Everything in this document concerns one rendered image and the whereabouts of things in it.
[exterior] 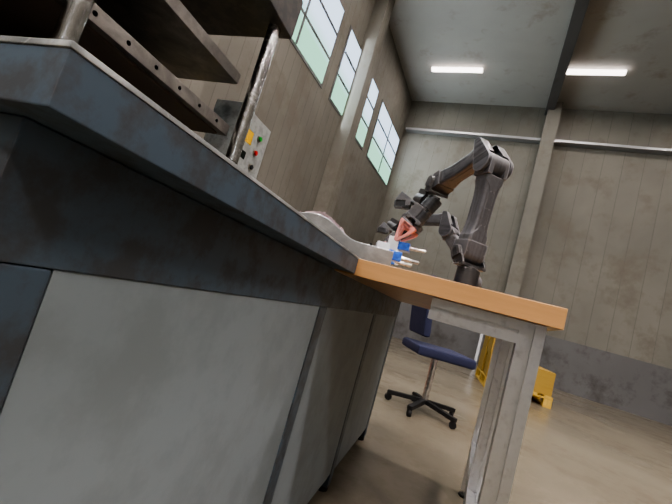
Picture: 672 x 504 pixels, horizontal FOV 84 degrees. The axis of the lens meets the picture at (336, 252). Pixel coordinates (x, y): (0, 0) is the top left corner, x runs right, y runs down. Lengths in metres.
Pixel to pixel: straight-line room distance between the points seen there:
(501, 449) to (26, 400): 0.71
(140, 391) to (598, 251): 10.22
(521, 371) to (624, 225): 9.93
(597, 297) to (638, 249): 1.37
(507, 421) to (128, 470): 0.61
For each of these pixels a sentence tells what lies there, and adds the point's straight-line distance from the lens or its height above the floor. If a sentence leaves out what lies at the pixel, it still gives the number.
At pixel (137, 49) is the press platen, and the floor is 1.27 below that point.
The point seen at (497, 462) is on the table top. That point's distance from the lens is 0.83.
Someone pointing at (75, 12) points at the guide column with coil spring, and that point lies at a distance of 1.30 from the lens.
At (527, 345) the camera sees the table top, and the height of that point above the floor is 0.72.
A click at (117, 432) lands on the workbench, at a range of 0.45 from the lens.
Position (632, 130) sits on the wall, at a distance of 11.55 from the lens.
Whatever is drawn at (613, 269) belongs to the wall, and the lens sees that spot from 10.40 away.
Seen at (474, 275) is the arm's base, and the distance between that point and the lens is 1.06.
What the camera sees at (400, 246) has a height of 0.93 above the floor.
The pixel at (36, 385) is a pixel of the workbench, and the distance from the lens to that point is 0.36.
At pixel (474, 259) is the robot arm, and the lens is 1.09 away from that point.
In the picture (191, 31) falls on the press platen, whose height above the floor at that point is 1.49.
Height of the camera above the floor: 0.71
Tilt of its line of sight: 6 degrees up
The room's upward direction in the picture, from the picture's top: 16 degrees clockwise
